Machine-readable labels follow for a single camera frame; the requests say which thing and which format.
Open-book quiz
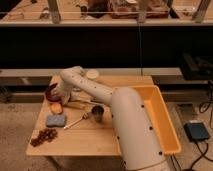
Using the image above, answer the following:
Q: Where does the bunch of dark grapes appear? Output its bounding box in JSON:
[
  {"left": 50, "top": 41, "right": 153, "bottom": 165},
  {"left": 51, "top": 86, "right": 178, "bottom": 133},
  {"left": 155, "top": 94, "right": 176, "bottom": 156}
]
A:
[{"left": 30, "top": 129, "right": 58, "bottom": 147}]

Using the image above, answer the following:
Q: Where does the wooden table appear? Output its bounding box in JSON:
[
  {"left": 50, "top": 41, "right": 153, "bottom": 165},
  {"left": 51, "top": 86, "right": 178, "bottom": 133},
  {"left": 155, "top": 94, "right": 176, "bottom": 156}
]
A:
[{"left": 26, "top": 76, "right": 154, "bottom": 156}]

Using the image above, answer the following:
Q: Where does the yellow plastic tray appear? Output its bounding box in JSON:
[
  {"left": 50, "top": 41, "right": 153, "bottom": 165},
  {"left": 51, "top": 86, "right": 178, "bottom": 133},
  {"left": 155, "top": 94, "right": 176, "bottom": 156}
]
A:
[{"left": 131, "top": 85, "right": 182, "bottom": 156}]

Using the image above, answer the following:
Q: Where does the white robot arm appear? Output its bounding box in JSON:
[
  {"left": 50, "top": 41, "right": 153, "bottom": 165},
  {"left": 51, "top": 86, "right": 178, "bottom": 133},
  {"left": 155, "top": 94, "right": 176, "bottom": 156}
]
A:
[{"left": 57, "top": 67, "right": 170, "bottom": 171}]

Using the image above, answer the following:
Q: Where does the green bottle with white lid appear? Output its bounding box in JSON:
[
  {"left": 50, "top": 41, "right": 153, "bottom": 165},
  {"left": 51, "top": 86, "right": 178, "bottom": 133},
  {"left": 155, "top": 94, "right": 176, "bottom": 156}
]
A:
[{"left": 86, "top": 69, "right": 99, "bottom": 80}]

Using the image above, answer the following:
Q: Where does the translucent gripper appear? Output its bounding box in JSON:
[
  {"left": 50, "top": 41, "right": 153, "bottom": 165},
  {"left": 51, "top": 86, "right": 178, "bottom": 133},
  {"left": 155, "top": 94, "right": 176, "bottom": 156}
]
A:
[{"left": 54, "top": 82, "right": 72, "bottom": 105}]

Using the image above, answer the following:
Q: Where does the small metal cup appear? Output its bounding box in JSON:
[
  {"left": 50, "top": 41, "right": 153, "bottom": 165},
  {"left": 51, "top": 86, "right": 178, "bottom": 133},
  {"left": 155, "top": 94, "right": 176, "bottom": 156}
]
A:
[{"left": 92, "top": 105, "right": 104, "bottom": 122}]

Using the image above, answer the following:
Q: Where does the metal spoon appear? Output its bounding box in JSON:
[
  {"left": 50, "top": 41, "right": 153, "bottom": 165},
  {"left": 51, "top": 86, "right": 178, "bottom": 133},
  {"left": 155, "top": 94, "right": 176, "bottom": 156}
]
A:
[{"left": 63, "top": 113, "right": 89, "bottom": 130}]

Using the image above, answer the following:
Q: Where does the white handled brush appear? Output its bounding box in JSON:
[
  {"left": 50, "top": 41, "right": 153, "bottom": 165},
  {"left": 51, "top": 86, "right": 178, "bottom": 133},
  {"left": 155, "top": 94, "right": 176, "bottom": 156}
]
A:
[{"left": 70, "top": 93, "right": 103, "bottom": 105}]

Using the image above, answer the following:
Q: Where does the blue sponge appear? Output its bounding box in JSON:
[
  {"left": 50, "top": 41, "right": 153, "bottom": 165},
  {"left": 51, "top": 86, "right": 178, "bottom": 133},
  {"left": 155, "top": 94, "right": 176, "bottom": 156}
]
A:
[{"left": 46, "top": 115, "right": 66, "bottom": 127}]

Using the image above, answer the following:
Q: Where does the orange fruit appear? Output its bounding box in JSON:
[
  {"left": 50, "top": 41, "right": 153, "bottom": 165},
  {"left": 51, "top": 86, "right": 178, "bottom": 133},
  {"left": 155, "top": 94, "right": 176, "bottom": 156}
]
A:
[{"left": 50, "top": 103, "right": 63, "bottom": 114}]

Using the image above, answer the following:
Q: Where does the dark purple bowl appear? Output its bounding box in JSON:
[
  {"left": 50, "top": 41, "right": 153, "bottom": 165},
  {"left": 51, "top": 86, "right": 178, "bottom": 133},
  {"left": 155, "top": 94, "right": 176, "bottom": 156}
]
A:
[{"left": 45, "top": 83, "right": 61, "bottom": 102}]

